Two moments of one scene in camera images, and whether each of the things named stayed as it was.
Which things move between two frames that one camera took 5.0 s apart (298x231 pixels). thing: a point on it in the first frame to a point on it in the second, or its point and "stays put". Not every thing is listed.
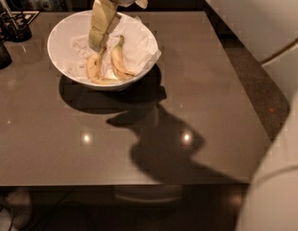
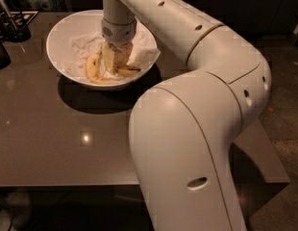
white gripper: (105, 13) to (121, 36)
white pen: (3, 1) stays put
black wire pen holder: (13, 27) stays put
